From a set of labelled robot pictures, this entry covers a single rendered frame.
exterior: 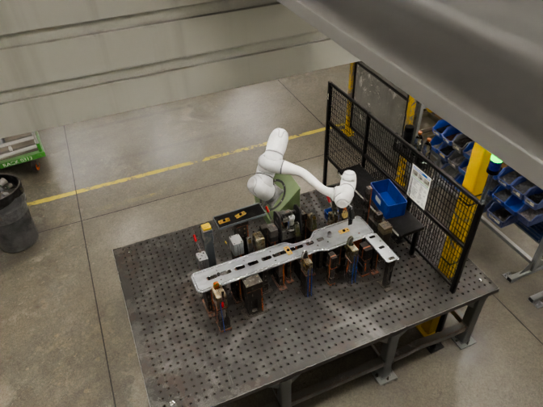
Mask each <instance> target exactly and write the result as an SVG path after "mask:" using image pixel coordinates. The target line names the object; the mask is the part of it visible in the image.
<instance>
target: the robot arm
mask: <svg viewBox="0 0 543 407"><path fill-rule="evenodd" d="M287 144H288V133H287V131H286V130H284V129H282V128H276V129H274V130H273V131H272V133H271V135H270V136H269V139H268V141H267V148H266V151H265V153H264V154H262V155H261V156H260V157H259V160H258V166H257V170H256V174H255V175H254V176H252V177H251V178H250V179H249V180H248V183H247V187H248V189H249V191H250V192H251V194H253V195H254V196H256V197H258V198H259V199H261V200H263V204H262V207H263V208H265V206H267V204H268V205H269V206H270V207H271V208H273V207H274V205H275V203H276V201H277V200H278V199H279V197H280V195H281V194H282V193H283V192H284V190H283V189H280V188H279V187H278V186H277V185H276V184H275V183H274V182H273V178H274V176H275V174H292V175H297V176H300V177H302V178H303V179H304V180H305V181H306V182H308V183H309V184H310V185H311V186H313V187H314V188H315V189H316V190H318V191H319V192H321V193H322V194H324V195H326V196H329V197H331V199H332V200H333V201H334V202H335V204H336V205H337V206H338V207H339V214H341V213H343V208H346V209H347V211H348V215H349V219H348V225H350V224H352V220H353V219H355V215H354V210H353V206H351V202H352V198H353V197H354V192H355V189H356V173H355V172H354V171H352V170H345V171H344V172H343V175H342V178H341V181H340V186H336V187H333V188H330V187H326V186H324V185H323V184H322V183H320V182H319V181H318V180H317V179H316V178H315V177H314V176H313V175H312V174H311V173H310V172H309V171H307V170H305V169H303V168H301V167H300V166H296V165H294V164H292V163H290V162H287V161H285V160H283V156H284V153H285V150H286V148H287Z"/></svg>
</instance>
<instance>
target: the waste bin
mask: <svg viewBox="0 0 543 407"><path fill-rule="evenodd" d="M26 200H27V198H26V195H25V192H24V189H23V186H22V183H21V180H20V178H18V177H17V176H15V175H13V174H0V248H1V250H3V251H5V252H7V253H18V252H21V251H24V250H26V249H28V248H29V247H31V246H32V245H34V244H35V242H36V241H37V239H38V231H37V229H36V226H35V223H34V221H33V219H32V216H31V214H30V212H29V209H28V206H27V203H26Z"/></svg>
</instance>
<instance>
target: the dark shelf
mask: <svg viewBox="0 0 543 407"><path fill-rule="evenodd" d="M345 170H352V171H354V172H355V173H356V189H355V192H356V193H357V194H358V195H359V196H360V197H361V199H362V200H364V198H365V190H366V187H367V186H371V183H372V182H376V179H375V178H374V177H373V176H372V175H370V174H369V173H368V172H367V171H366V170H365V169H364V168H363V167H362V166H361V165H360V164H358V165H355V166H351V167H348V168H345V169H342V170H338V174H339V175H340V176H341V177H342V175H343V172H344V171H345ZM370 208H371V209H372V210H373V211H374V212H376V211H379V209H378V207H377V206H376V204H375V203H374V202H373V200H372V199H371V203H370ZM382 220H383V221H388V222H389V223H390V224H391V225H392V226H393V231H394V232H395V233H396V234H397V236H398V237H399V238H402V237H405V236H408V235H411V234H412V233H417V232H418V231H421V230H424V226H423V225H422V224H421V223H420V222H419V221H418V220H417V219H416V218H415V217H414V216H413V215H412V214H410V213H409V212H408V211H407V210H405V215H403V216H396V217H392V218H389V219H386V218H385V217H384V216H383V219H382Z"/></svg>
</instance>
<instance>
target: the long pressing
mask: <svg viewBox="0 0 543 407"><path fill-rule="evenodd" d="M345 228H349V230H350V231H349V232H346V233H342V234H340V233H339V232H338V231H339V230H341V229H345ZM328 231H331V237H327V233H328ZM371 234H374V232H373V230H372V229H371V228H370V226H369V225H368V224H367V223H366V222H365V221H364V220H363V219H362V218H361V217H360V216H355V219H353V220H352V224H350V225H348V219H346V220H342V221H340V222H337V223H334V224H330V225H327V226H325V227H323V228H320V229H316V230H314V231H313V232H312V234H311V237H310V238H309V239H306V240H304V241H300V242H298V243H294V244H292V243H288V242H281V243H279V244H277V245H273V246H270V247H267V248H265V249H262V250H258V251H255V252H253V253H251V254H247V255H244V256H241V257H239V258H235V259H232V260H229V261H227V262H223V263H221V264H218V265H216V266H211V267H209V268H206V269H203V270H201V271H197V272H195V273H193V274H192V282H193V284H194V286H195V289H196V291H197V292H199V293H204V292H208V291H211V288H212V287H213V283H214V282H215V281H218V283H219V285H220V284H221V286H224V285H226V284H229V283H232V282H235V281H238V280H240V279H244V278H246V277H249V276H252V275H255V274H258V273H260V272H263V271H266V270H269V269H272V268H274V267H276V266H280V265H283V264H285V263H287V262H291V261H294V260H296V259H299V258H301V254H302V251H304V250H307V252H308V255H310V254H314V253H316V252H319V251H329V250H333V249H336V248H338V247H340V246H343V245H346V243H347V239H348V237H350V236H353V237H354V239H353V241H352V242H354V241H358V240H360V239H363V238H365V237H366V236H368V235H371ZM321 237H322V238H323V239H324V240H323V241H317V239H319V238H321ZM310 241H312V242H313V244H311V245H306V243H307V242H310ZM299 245H303V247H302V248H300V249H297V250H294V251H292V252H293V253H292V254H290V255H288V254H287V253H286V254H281V255H280V256H277V257H273V256H272V255H273V254H277V253H279V252H282V251H284V247H285V246H288V247H289V249H291V248H293V247H296V246H299ZM270 251H271V252H270ZM268 256H271V258H270V259H268V260H266V261H262V258H266V257H268ZM275 260H276V261H275ZM253 261H258V263H256V264H254V265H251V266H249V265H248V263H250V262H253ZM242 265H244V267H245V268H242V269H240V270H237V271H236V270H235V269H234V268H235V267H238V266H242ZM228 270H231V273H229V274H226V275H220V276H217V277H216V278H215V279H210V280H207V278H208V277H210V276H213V275H217V272H220V273H221V272H224V271H228Z"/></svg>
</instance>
